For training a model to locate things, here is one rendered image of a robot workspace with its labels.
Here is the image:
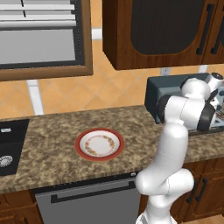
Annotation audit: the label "wooden framed window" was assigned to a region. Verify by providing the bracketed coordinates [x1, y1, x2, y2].
[0, 0, 94, 82]

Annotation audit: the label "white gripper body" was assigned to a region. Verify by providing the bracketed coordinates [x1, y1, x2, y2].
[211, 97, 224, 116]

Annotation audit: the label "black sink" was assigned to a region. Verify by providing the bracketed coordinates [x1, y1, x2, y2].
[0, 118, 31, 177]

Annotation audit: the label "red-rimmed white plate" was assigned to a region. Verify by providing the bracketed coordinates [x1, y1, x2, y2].
[74, 128, 126, 162]

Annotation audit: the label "wooden wall cupboard door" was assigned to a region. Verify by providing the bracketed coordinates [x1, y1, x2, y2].
[202, 0, 224, 65]

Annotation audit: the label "black base cupboard handle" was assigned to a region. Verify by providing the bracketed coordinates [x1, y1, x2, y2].
[185, 178, 200, 205]
[195, 177, 208, 203]

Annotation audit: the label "black wall cupboard handle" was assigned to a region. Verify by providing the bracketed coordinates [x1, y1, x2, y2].
[195, 3, 214, 56]
[210, 4, 224, 55]

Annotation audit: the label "wall cupboard door dark panel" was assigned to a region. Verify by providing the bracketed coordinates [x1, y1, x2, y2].
[113, 0, 212, 70]

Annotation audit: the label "wooden base cupboard door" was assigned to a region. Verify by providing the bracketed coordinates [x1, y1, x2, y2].
[170, 160, 207, 224]
[186, 157, 224, 220]

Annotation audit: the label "grey dishwasher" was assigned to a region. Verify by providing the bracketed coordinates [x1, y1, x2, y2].
[33, 171, 142, 224]

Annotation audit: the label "white window blinds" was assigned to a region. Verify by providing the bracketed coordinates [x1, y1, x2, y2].
[0, 0, 77, 31]

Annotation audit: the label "black dishwasher handle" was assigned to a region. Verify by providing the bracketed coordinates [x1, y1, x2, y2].
[50, 180, 137, 205]

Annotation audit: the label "wooden base cupboard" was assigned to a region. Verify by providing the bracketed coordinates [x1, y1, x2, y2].
[0, 189, 44, 224]

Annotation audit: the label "wooden wall cupboard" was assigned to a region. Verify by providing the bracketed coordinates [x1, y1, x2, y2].
[101, 0, 224, 71]

